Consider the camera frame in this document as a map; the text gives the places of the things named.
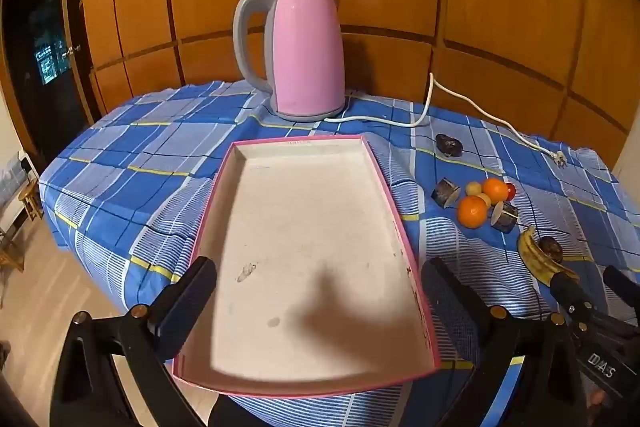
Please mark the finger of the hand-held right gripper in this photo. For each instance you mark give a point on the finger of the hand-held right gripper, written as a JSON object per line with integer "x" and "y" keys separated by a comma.
{"x": 622, "y": 284}
{"x": 567, "y": 289}

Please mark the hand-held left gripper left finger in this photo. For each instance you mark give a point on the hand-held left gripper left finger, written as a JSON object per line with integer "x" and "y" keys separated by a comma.
{"x": 187, "y": 302}

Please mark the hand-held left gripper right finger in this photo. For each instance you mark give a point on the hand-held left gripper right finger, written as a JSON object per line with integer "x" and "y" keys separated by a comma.
{"x": 447, "y": 307}

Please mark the dark wrinkled fruit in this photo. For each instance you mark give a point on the dark wrinkled fruit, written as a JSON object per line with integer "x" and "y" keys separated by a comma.
{"x": 447, "y": 145}
{"x": 551, "y": 249}

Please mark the spotted yellow banana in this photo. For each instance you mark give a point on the spotted yellow banana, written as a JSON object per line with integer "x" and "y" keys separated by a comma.
{"x": 535, "y": 259}

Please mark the dark sugarcane piece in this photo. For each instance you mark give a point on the dark sugarcane piece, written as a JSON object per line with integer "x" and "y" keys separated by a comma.
{"x": 506, "y": 218}
{"x": 444, "y": 193}

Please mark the orange mandarin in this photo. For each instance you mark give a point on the orange mandarin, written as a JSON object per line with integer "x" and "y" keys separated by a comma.
{"x": 472, "y": 212}
{"x": 495, "y": 189}

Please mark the brown longan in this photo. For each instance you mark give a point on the brown longan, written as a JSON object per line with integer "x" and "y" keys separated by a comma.
{"x": 473, "y": 188}
{"x": 485, "y": 200}

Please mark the red tomato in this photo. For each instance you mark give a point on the red tomato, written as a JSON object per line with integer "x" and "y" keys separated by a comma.
{"x": 511, "y": 191}

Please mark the pink-rimmed white tray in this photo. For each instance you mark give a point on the pink-rimmed white tray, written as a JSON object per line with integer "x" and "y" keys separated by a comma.
{"x": 300, "y": 232}

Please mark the blue plaid tablecloth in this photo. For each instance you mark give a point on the blue plaid tablecloth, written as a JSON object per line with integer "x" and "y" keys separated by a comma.
{"x": 150, "y": 167}

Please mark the wooden wicker chair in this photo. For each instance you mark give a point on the wooden wicker chair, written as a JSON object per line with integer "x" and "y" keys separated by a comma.
{"x": 10, "y": 254}

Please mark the wooden stool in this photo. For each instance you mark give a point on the wooden stool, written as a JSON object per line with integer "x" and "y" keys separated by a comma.
{"x": 31, "y": 199}

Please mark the pink electric kettle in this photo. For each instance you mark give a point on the pink electric kettle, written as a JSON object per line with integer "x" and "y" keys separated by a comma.
{"x": 307, "y": 52}

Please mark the dark glass door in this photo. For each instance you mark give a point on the dark glass door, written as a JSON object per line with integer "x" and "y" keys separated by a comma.
{"x": 50, "y": 57}

